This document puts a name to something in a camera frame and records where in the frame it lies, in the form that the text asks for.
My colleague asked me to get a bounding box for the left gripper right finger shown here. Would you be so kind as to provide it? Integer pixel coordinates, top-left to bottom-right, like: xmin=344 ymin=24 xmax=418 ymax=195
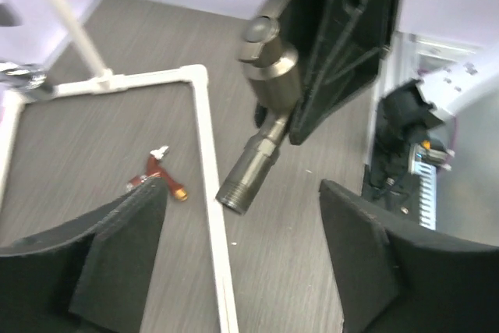
xmin=320 ymin=180 xmax=498 ymax=332

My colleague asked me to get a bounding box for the chrome faucet on frame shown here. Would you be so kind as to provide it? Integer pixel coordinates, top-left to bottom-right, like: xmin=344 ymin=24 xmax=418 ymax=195
xmin=1 ymin=61 xmax=55 ymax=101

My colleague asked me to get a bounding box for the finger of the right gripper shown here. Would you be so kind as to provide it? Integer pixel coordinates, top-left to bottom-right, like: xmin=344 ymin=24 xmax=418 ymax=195
xmin=281 ymin=0 xmax=399 ymax=145

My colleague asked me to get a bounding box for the white PVC pipe frame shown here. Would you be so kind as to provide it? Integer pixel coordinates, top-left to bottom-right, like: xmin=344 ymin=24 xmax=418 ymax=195
xmin=1 ymin=0 xmax=239 ymax=332

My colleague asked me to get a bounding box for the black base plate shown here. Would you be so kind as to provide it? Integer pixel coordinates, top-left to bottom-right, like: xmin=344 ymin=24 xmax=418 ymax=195
xmin=361 ymin=153 xmax=414 ymax=214

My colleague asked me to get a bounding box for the slotted cable duct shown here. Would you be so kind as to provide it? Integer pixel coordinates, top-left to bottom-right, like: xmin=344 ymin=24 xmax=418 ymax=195
xmin=409 ymin=143 xmax=437 ymax=231

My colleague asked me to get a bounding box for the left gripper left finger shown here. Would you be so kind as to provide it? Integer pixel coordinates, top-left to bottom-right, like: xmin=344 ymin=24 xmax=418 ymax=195
xmin=1 ymin=178 xmax=168 ymax=332

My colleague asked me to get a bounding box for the red-brown faucet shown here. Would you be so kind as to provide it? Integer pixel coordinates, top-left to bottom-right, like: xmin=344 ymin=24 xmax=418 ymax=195
xmin=126 ymin=145 xmax=188 ymax=202

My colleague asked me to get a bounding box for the dark bronze faucet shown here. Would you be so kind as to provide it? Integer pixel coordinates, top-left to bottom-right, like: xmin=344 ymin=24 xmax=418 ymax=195
xmin=216 ymin=0 xmax=302 ymax=215

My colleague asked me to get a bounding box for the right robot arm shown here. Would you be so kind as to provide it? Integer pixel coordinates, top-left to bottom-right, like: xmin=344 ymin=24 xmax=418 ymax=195
xmin=282 ymin=0 xmax=498 ymax=151

